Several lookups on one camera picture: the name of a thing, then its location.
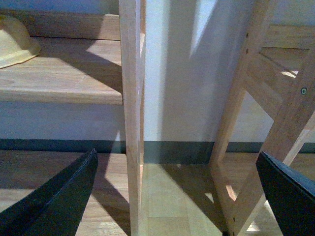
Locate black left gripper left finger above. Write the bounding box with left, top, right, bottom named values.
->
left=0, top=149, right=98, bottom=236

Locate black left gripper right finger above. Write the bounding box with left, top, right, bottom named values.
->
left=256, top=152, right=315, bottom=236

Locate wooden shelf unit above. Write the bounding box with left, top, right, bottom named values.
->
left=0, top=0, right=146, bottom=236

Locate yellow plastic bowl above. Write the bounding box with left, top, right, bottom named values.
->
left=0, top=15, right=41, bottom=68

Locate wooden chair frame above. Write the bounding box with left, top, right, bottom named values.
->
left=209, top=0, right=315, bottom=236

